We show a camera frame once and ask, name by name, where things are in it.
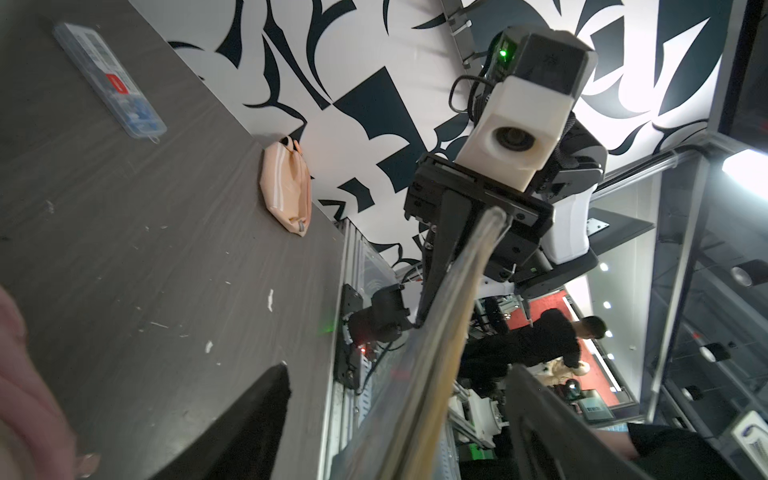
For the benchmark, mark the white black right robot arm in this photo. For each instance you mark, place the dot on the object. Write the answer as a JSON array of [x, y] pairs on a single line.
[[557, 60]]

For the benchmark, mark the illustrated Chinese story book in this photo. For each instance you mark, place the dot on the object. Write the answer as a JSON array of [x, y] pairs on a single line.
[[398, 439]]

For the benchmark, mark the peach pencil pouch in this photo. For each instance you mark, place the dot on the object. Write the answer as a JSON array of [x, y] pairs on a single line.
[[285, 184]]

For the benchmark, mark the black wall hook rail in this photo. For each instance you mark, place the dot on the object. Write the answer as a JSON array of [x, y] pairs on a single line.
[[460, 24]]

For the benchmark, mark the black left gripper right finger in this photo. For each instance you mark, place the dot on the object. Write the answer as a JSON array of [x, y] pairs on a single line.
[[550, 441]]

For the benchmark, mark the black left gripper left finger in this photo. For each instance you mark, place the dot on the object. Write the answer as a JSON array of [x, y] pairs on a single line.
[[243, 442]]

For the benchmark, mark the pink student backpack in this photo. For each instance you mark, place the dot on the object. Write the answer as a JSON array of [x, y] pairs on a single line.
[[36, 439]]

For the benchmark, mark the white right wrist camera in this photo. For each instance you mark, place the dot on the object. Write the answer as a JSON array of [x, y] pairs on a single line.
[[517, 132]]

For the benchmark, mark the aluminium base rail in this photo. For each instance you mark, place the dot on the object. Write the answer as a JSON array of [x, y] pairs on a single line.
[[363, 272]]

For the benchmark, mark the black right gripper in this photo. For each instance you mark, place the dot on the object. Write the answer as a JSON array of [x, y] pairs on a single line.
[[450, 199]]

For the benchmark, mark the person in black clothes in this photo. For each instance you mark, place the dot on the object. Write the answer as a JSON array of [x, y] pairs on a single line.
[[550, 337]]

